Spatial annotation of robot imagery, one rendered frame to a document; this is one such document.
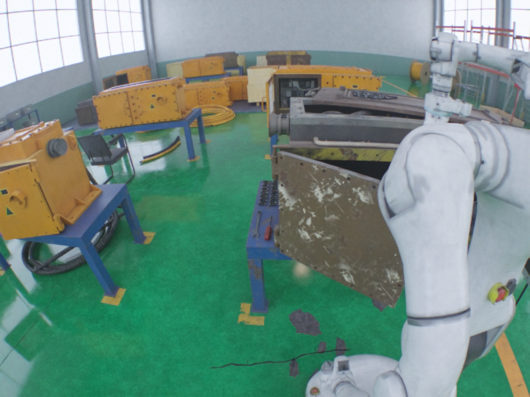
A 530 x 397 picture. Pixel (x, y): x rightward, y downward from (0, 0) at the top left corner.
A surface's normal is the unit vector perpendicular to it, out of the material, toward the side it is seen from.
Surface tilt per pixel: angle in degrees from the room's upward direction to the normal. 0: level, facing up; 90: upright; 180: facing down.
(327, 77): 90
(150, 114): 90
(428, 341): 66
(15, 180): 90
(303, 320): 0
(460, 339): 54
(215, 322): 0
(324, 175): 90
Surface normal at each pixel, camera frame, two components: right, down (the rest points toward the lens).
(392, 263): -0.65, 0.44
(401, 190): -0.96, 0.29
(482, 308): 0.00, 0.32
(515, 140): -0.98, 0.11
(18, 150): -0.05, 0.54
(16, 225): 0.19, 0.52
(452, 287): -0.28, -0.27
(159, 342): -0.04, -0.84
